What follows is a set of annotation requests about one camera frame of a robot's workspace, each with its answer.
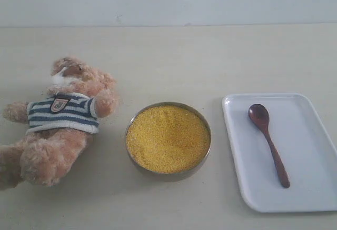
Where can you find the dark red wooden spoon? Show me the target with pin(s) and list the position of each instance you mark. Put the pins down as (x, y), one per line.
(259, 116)

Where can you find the tan teddy bear striped shirt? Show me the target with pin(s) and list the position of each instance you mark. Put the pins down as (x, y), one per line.
(60, 127)

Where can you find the yellow millet grains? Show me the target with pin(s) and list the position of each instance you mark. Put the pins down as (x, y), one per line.
(168, 138)

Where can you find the white rectangular tray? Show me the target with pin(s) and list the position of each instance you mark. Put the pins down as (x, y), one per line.
(305, 148)

